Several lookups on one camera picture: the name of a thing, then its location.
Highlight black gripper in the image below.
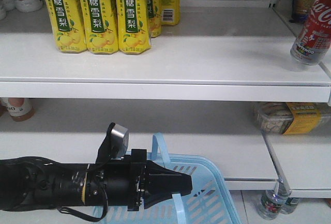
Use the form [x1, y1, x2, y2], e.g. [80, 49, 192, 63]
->
[85, 149, 192, 211]

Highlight light blue plastic basket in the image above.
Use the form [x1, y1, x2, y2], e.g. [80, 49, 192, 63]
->
[100, 133, 241, 223]

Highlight red coca-cola aluminium bottle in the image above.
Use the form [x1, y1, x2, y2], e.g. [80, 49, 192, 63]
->
[290, 0, 330, 65]

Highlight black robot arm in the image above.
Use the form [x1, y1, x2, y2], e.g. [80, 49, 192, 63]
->
[1, 149, 192, 222]

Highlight clear water bottle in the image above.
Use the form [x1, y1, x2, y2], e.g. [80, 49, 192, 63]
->
[280, 197, 301, 215]
[258, 182, 289, 220]

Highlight white store shelving unit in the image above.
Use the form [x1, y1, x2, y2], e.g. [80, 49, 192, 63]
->
[1, 0, 330, 223]

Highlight clear snack box yellow label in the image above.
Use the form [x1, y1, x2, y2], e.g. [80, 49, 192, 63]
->
[253, 102, 330, 135]

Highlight orange C100 juice bottle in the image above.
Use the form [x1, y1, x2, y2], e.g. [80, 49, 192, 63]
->
[1, 97, 35, 122]

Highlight yellow pear drink bottle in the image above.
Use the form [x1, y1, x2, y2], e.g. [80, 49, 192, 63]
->
[45, 0, 87, 53]
[116, 0, 151, 55]
[161, 0, 180, 26]
[80, 0, 119, 55]
[147, 0, 161, 38]

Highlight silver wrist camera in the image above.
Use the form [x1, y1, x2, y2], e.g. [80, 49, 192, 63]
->
[96, 123, 129, 163]

